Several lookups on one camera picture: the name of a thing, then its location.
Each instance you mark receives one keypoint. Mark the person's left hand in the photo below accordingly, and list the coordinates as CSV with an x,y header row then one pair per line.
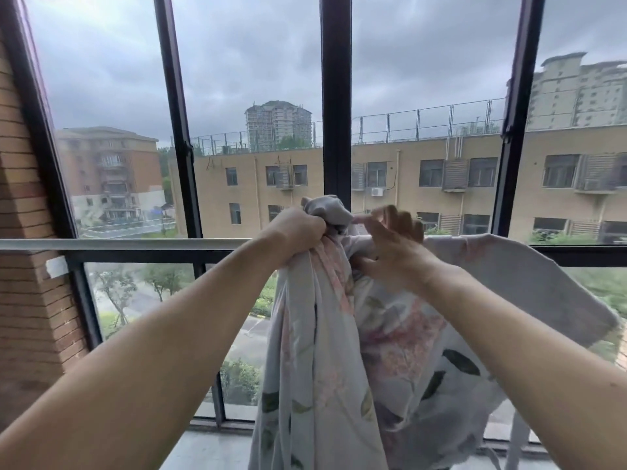
x,y
294,232

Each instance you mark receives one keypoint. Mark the person's right hand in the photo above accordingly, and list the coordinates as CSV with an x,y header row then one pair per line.
x,y
392,259

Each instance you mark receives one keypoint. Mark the person's right thumb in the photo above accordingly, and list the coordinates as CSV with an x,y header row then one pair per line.
x,y
365,265

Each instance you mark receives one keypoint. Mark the person's left fingers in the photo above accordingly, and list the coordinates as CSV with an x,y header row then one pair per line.
x,y
313,225

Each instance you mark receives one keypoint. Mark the floral grey bed sheet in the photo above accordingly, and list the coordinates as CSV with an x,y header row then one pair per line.
x,y
333,367

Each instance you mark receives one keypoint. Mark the person's right forearm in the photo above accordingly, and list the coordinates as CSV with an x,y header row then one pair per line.
x,y
529,371

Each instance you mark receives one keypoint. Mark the person's left forearm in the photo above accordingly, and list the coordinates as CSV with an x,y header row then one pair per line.
x,y
147,367

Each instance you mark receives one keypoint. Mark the white air conditioner unit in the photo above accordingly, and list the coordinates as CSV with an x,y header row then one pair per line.
x,y
376,192

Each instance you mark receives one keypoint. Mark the grey tower building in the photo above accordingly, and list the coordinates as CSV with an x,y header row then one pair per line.
x,y
277,124

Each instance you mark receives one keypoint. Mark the long tan building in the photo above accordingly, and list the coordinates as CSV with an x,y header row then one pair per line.
x,y
490,200

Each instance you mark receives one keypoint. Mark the rooftop metal fence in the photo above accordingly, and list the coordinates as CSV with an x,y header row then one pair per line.
x,y
416,124

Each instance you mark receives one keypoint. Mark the green bush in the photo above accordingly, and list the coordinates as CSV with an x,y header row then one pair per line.
x,y
241,379

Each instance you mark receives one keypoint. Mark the green street trees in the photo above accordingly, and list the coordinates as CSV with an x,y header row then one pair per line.
x,y
147,283

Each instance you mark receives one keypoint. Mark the grey metal handrail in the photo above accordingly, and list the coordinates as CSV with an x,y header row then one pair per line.
x,y
122,244

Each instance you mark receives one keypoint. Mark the brown apartment building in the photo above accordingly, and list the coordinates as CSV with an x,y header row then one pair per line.
x,y
110,171

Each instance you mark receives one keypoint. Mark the white tape piece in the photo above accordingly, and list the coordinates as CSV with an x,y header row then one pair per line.
x,y
57,267

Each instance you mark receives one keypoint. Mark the beige high-rise building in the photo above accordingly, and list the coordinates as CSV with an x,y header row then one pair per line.
x,y
573,95

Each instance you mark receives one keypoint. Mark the black window frame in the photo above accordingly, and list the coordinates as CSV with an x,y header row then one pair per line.
x,y
336,92

